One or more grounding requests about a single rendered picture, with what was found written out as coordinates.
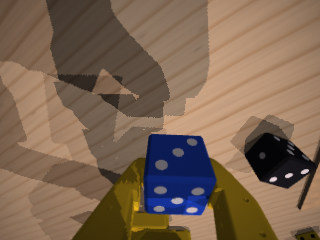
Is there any blue die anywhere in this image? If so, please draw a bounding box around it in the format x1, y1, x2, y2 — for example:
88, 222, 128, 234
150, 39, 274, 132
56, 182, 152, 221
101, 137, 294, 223
143, 134, 217, 215

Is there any tan mat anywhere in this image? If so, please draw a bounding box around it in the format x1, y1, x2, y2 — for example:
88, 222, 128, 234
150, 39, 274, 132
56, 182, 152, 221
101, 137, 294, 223
298, 147, 320, 211

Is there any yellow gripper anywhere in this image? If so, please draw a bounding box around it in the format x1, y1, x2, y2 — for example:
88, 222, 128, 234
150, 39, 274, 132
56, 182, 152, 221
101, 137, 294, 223
71, 158, 278, 240

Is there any black die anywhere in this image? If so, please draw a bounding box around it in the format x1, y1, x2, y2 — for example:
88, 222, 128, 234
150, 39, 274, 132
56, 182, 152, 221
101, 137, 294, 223
245, 133, 316, 189

